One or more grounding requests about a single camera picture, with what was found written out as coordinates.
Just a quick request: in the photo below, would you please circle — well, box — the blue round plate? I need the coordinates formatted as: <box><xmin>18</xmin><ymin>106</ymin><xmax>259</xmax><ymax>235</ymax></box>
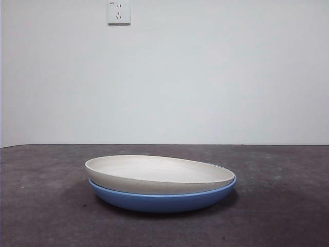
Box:
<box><xmin>88</xmin><ymin>161</ymin><xmax>238</xmax><ymax>214</ymax></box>

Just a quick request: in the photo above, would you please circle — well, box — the white wall socket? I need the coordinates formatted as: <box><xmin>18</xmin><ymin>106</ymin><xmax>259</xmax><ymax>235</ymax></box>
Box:
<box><xmin>107</xmin><ymin>1</ymin><xmax>131</xmax><ymax>26</ymax></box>

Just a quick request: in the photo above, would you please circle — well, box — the white round plate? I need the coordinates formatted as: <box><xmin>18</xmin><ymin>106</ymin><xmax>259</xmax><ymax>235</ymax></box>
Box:
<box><xmin>84</xmin><ymin>154</ymin><xmax>237</xmax><ymax>196</ymax></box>

